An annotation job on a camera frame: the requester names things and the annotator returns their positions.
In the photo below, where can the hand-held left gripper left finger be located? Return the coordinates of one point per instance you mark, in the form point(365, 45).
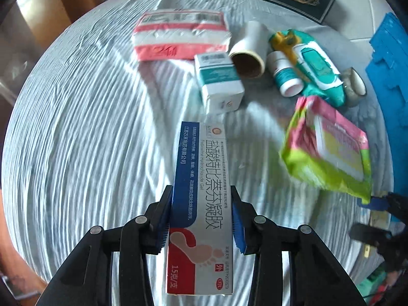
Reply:
point(163, 229)

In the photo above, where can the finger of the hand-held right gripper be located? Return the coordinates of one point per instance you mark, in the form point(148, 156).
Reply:
point(369, 234)
point(374, 203)

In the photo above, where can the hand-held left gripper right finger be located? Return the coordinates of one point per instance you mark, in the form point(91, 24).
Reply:
point(239, 232)

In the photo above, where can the green pink wet wipes pack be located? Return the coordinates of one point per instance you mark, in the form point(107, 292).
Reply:
point(328, 153)

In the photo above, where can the blue white ointment box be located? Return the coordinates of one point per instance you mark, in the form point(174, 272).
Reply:
point(200, 172)

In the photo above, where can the grey tape roll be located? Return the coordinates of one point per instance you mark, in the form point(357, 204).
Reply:
point(353, 86)

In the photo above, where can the teal wet wipes pack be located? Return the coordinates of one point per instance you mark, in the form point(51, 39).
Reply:
point(318, 67)

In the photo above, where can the white teal medicine box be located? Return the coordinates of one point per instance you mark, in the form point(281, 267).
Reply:
point(216, 79)

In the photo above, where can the white teal pill bottle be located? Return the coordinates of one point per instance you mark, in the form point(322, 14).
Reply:
point(285, 76)

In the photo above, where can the yellow utility knife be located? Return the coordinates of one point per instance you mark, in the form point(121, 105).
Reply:
point(285, 46)

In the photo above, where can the white cardboard tube roll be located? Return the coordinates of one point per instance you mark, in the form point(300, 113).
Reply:
point(251, 43)

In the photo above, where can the pink and white tissue packet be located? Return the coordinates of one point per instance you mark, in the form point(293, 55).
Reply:
point(181, 35)

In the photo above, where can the striped grey tablecloth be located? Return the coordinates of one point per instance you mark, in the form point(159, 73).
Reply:
point(89, 134)

